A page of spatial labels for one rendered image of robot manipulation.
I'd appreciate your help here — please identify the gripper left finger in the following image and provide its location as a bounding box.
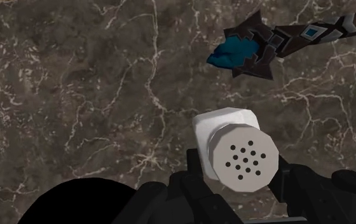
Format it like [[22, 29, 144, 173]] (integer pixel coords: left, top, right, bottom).
[[112, 148, 245, 224]]

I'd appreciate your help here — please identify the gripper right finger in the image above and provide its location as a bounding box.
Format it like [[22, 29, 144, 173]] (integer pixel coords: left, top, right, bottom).
[[268, 154, 356, 224]]

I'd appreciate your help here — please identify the dark staff with blue crystal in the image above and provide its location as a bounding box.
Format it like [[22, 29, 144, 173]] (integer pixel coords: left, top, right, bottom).
[[207, 7, 356, 81]]

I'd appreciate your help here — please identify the white salt shaker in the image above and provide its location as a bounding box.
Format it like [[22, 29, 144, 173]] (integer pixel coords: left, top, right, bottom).
[[192, 107, 280, 193]]

